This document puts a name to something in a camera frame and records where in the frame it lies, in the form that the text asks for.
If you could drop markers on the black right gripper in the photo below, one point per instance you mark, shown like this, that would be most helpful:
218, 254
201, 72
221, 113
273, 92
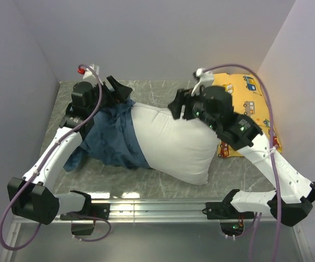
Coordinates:
175, 105

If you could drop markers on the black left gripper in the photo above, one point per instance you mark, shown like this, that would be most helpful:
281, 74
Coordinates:
121, 93

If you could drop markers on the white pillow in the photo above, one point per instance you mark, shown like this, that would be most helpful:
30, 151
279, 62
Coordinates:
180, 148

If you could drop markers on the blue cartoon print pillowcase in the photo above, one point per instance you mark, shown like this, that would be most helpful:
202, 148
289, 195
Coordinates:
112, 140

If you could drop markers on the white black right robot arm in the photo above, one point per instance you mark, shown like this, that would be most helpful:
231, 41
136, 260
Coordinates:
292, 199

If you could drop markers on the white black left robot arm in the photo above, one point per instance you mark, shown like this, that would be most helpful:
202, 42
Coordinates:
31, 196

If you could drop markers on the yellow car print pillow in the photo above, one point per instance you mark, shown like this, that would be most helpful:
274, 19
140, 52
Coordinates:
248, 97

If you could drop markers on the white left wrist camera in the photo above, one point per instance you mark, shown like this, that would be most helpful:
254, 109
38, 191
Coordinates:
89, 73

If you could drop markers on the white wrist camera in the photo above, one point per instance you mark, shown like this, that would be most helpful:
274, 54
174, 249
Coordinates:
202, 78
89, 73

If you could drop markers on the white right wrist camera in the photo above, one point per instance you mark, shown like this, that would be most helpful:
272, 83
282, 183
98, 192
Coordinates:
202, 78

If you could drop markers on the aluminium mounting rail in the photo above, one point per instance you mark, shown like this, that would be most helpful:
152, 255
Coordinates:
141, 230

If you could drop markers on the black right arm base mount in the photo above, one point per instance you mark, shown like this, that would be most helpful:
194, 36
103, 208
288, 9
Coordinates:
232, 223

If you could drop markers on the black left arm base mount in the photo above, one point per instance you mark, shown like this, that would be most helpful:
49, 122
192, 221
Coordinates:
91, 213

